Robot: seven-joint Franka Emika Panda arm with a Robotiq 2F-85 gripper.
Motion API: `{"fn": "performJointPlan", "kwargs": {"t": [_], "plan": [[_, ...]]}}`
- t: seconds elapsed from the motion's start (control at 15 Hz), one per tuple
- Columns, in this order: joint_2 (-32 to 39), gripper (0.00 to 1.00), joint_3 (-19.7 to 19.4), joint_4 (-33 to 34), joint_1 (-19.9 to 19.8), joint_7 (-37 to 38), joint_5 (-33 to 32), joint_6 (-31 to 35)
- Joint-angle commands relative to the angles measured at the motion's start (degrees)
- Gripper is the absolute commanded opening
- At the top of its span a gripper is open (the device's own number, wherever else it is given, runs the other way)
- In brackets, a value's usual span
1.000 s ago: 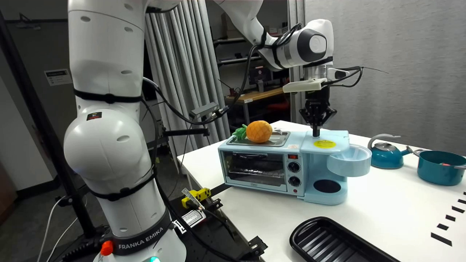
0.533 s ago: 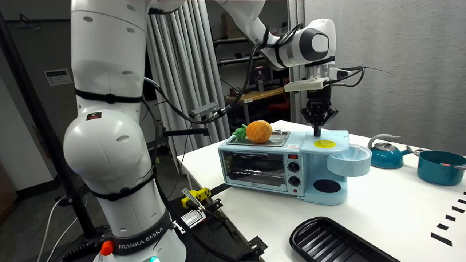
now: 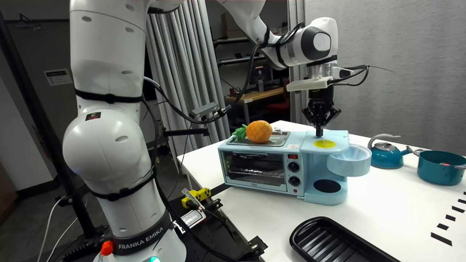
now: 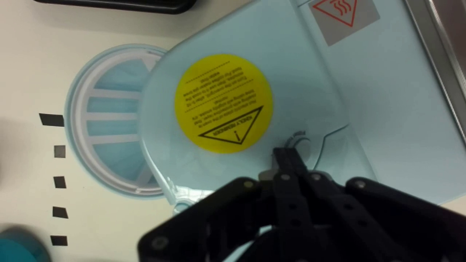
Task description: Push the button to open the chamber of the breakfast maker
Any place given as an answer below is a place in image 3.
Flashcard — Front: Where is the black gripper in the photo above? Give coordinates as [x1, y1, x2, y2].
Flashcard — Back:
[301, 87, 342, 139]

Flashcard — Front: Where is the light blue breakfast maker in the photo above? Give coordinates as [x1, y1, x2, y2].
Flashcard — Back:
[217, 129, 374, 207]

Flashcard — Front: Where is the orange plush pineapple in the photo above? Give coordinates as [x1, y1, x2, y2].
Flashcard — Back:
[231, 120, 275, 146]

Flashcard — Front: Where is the blue kettle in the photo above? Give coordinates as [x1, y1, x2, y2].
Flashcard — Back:
[367, 133, 413, 171]

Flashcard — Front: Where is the black ribbed grill tray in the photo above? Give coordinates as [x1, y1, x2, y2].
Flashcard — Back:
[288, 216, 402, 262]

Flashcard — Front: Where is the blue pot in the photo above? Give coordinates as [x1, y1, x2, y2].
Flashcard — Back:
[412, 149, 466, 188]

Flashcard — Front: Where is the white pleated curtain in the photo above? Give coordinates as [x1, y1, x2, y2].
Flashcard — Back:
[144, 0, 231, 158]

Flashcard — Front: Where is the yellow black clamp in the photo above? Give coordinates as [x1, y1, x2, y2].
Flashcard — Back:
[180, 187, 214, 210]

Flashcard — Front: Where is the white bottle orange cap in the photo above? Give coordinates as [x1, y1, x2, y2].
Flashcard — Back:
[93, 239, 118, 262]

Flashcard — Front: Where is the black stand pole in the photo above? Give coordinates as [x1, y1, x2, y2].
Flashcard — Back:
[0, 14, 99, 239]

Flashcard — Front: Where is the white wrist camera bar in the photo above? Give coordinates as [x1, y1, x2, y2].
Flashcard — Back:
[285, 78, 338, 94]

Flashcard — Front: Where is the black table bracket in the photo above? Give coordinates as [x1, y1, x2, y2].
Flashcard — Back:
[244, 235, 268, 255]

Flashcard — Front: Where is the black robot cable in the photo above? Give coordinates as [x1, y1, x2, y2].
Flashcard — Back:
[142, 28, 259, 129]

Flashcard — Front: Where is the white floor cable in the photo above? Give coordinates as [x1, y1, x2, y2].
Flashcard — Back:
[35, 194, 78, 262]

